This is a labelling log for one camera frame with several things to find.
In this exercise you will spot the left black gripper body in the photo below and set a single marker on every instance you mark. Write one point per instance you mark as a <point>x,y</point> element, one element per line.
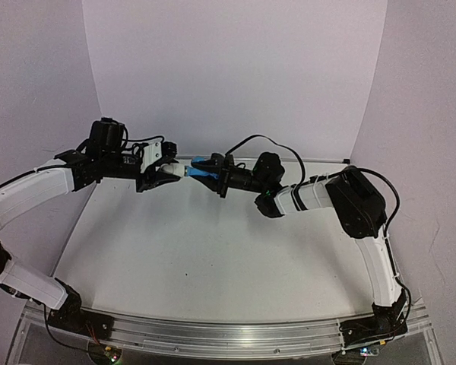
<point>147,179</point>

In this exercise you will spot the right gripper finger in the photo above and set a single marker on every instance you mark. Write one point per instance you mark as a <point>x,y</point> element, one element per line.
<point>207,166</point>
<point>209,182</point>

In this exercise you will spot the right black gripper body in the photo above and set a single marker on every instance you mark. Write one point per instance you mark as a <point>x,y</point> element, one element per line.
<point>231,169</point>

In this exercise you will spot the white plastic pipe fitting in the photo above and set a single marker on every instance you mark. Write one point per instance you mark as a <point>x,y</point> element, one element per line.
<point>176,169</point>

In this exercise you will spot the blue water faucet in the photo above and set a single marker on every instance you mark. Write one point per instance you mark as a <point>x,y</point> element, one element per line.
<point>192,171</point>

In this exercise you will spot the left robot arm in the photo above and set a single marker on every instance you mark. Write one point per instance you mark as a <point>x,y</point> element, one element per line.
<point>106,153</point>

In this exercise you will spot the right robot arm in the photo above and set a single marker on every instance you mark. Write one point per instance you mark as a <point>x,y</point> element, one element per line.
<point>360,209</point>

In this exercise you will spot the left circuit board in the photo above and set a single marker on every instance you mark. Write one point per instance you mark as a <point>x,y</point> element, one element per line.
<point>99,354</point>

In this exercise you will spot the circuit board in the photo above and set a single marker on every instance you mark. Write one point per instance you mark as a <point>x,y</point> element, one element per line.
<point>99,354</point>
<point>369,351</point>

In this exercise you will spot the right circuit board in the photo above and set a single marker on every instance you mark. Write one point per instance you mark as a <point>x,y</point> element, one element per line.
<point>369,351</point>

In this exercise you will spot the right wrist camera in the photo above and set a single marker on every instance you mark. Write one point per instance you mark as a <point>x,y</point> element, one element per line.
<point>216,158</point>

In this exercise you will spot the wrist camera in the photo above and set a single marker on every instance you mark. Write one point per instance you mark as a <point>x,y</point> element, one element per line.
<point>157,151</point>
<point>216,158</point>

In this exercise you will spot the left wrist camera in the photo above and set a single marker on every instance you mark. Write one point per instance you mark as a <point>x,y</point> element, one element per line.
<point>157,151</point>

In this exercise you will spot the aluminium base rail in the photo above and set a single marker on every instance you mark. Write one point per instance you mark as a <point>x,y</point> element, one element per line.
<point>229,341</point>

